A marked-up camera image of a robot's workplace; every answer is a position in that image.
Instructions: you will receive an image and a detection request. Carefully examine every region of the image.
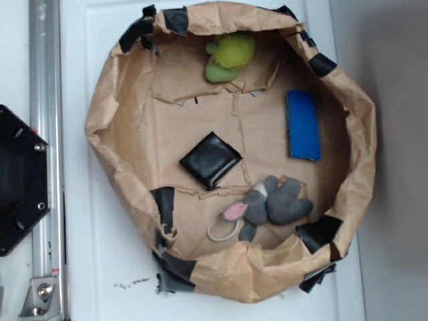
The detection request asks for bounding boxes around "aluminium extrusion rail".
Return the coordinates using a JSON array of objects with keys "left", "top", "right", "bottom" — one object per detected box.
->
[{"left": 29, "top": 1, "right": 70, "bottom": 320}]

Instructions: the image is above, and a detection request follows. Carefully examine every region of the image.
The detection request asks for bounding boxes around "grey plush mouse toy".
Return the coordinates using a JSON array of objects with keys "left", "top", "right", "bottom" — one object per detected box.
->
[{"left": 207, "top": 175, "right": 314, "bottom": 242}]

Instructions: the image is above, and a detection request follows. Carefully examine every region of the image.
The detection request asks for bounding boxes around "metal corner bracket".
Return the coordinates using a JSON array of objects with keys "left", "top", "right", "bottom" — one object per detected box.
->
[{"left": 17, "top": 276, "right": 63, "bottom": 321}]

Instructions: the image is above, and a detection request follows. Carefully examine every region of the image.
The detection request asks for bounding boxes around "black tape-wrapped box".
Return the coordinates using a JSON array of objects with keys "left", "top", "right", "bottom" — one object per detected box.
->
[{"left": 179, "top": 132, "right": 242, "bottom": 190}]

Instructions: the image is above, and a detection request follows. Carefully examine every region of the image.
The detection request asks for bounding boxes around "brown paper bag enclosure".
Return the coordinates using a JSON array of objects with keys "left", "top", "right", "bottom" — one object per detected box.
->
[{"left": 85, "top": 1, "right": 377, "bottom": 303}]

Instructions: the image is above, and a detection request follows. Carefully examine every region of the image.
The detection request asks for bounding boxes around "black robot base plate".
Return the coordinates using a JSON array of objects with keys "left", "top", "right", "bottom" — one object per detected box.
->
[{"left": 1, "top": 105, "right": 50, "bottom": 257}]

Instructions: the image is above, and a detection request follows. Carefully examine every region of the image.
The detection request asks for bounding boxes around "green plush toy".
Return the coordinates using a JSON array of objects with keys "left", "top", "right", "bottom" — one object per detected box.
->
[{"left": 205, "top": 31, "right": 255, "bottom": 83}]

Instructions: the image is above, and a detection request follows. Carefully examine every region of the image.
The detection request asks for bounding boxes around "blue sponge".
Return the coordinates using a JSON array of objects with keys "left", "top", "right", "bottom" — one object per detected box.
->
[{"left": 286, "top": 90, "right": 321, "bottom": 161}]

